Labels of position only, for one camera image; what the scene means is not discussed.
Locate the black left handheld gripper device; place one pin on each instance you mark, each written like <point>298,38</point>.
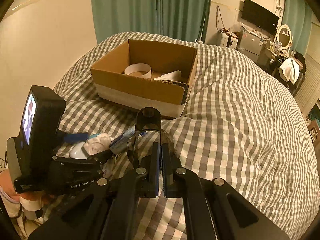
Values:
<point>32,161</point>

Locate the grey mini fridge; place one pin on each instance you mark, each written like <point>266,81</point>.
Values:
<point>250,45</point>

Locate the white cloth on chair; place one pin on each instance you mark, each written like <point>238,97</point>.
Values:
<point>289,71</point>

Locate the white tape roll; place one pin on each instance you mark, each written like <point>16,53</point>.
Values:
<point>142,70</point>

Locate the white paper tube in box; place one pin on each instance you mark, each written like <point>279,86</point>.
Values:
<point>172,76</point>

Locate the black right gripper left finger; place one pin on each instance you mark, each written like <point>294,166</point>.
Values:
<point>123,196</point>

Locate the green right window curtain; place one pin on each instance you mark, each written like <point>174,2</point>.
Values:
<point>297,15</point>

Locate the black wall television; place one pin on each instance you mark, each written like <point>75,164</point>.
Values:
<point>259,16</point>

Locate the white round vanity mirror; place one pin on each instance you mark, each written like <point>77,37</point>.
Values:
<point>283,39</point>

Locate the small toothpaste tube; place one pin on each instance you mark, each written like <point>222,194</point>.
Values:
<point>119,144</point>

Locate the white drawer cabinet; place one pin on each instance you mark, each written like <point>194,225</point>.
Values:
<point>228,40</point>

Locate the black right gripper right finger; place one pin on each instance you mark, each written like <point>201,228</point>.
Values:
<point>180,182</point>

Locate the brown cardboard box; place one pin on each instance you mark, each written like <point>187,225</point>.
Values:
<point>169,97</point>

